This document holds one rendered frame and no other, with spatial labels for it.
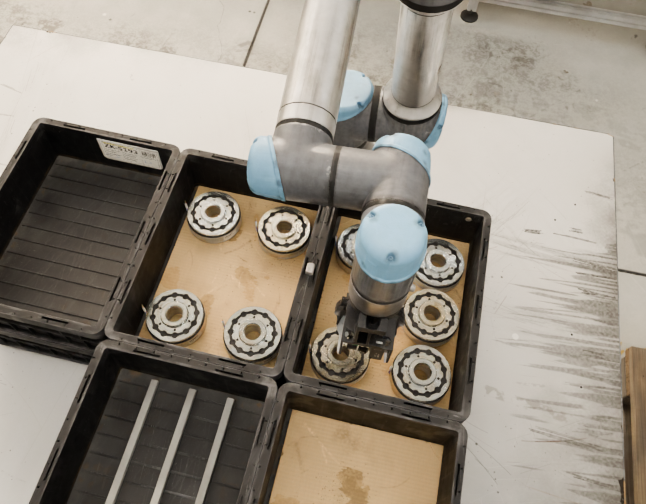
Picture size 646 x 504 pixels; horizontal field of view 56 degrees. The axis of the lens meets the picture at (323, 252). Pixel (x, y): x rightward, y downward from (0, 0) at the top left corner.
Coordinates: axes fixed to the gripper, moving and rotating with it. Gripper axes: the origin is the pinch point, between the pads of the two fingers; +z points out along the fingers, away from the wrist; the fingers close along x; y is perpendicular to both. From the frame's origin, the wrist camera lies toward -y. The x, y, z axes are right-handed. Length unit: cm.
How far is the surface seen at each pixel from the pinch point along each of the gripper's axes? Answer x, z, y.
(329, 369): -4.5, 10.3, 3.5
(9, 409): -62, 26, 17
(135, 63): -68, 26, -73
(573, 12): 70, 84, -195
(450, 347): 16.3, 13.4, -5.7
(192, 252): -34.6, 13.5, -15.3
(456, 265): 15.5, 10.3, -21.0
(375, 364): 3.3, 13.5, 0.0
